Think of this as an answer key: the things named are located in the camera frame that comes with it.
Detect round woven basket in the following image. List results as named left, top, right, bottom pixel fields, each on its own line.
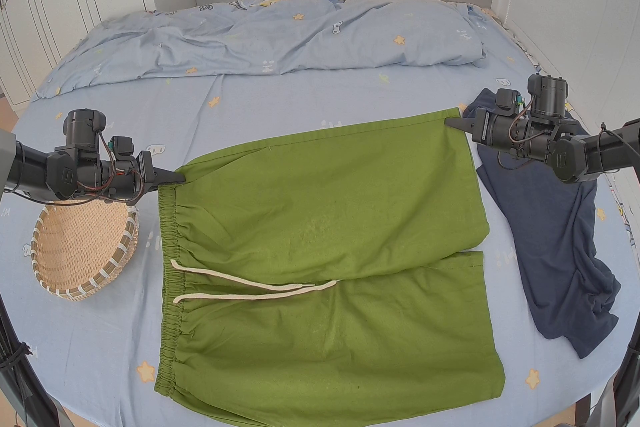
left=31, top=200, right=140, bottom=302

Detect bed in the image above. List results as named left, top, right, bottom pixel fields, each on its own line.
left=0, top=0, right=640, bottom=427

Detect dark blue garment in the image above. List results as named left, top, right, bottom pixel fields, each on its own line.
left=462, top=87, right=622, bottom=360

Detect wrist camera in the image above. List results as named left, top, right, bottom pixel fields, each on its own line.
left=495, top=88, right=522, bottom=116
left=109, top=136, right=135, bottom=160

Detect green shorts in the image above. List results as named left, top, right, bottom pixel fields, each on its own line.
left=154, top=109, right=506, bottom=427

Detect pale blue quilt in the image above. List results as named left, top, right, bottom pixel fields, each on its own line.
left=32, top=0, right=488, bottom=101

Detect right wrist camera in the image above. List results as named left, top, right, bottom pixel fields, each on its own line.
left=495, top=88, right=522, bottom=116

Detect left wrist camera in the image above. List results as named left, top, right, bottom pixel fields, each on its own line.
left=109, top=136, right=135, bottom=160

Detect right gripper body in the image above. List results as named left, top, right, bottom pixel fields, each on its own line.
left=472, top=107, right=530, bottom=158

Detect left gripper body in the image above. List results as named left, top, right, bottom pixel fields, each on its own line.
left=101, top=151, right=157, bottom=206

